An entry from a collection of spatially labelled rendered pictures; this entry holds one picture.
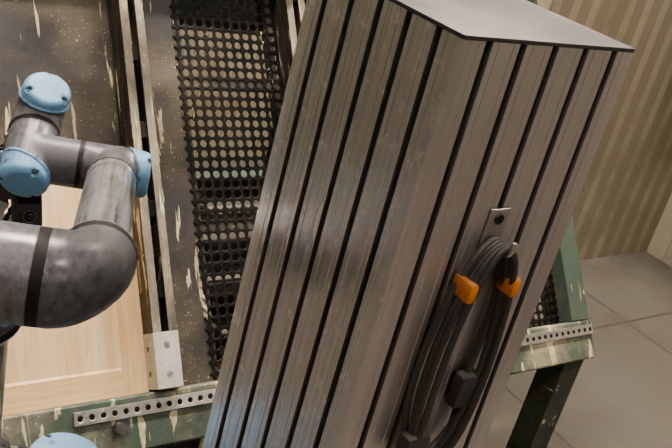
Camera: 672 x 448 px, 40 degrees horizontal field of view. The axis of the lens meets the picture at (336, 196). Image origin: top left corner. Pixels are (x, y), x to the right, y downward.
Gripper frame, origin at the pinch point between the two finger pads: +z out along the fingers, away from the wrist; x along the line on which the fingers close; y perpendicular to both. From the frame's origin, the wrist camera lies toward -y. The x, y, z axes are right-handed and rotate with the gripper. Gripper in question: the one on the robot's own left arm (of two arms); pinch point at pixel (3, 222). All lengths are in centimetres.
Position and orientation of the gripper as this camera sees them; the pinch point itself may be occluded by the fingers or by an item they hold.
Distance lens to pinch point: 175.9
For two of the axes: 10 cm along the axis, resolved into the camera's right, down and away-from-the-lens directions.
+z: -4.6, 5.7, 6.8
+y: -3.5, -8.2, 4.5
